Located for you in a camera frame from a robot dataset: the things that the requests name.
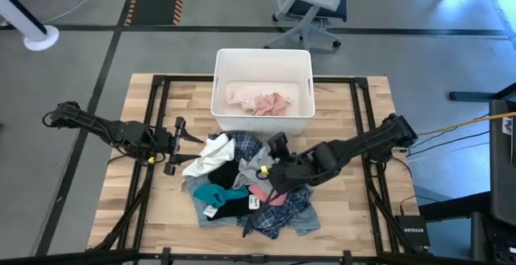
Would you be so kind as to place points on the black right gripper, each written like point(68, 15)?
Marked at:
point(288, 174)

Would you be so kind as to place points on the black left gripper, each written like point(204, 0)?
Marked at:
point(171, 142)

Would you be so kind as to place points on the coral pink garment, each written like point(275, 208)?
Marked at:
point(260, 194)

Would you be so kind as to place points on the blue plaid shirt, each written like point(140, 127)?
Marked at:
point(278, 216)

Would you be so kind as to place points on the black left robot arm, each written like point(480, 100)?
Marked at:
point(109, 130)

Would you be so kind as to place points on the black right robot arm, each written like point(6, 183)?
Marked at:
point(363, 142)

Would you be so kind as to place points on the white shirt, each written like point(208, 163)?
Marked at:
point(213, 156)

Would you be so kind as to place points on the grey garment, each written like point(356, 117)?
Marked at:
point(250, 172)

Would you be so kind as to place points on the black garment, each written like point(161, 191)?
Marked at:
point(225, 174)

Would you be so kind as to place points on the teal garment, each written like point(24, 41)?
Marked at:
point(213, 194)

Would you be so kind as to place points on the white plastic basket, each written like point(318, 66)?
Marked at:
point(262, 65)

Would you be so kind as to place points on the white pole with round base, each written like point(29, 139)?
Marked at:
point(24, 19)

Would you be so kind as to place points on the black side desk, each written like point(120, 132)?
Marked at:
point(502, 168)

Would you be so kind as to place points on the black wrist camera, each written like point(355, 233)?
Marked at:
point(278, 142)

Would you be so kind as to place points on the black metal table frame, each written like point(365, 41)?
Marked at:
point(189, 79)

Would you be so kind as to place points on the black network switch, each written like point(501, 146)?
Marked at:
point(413, 230)

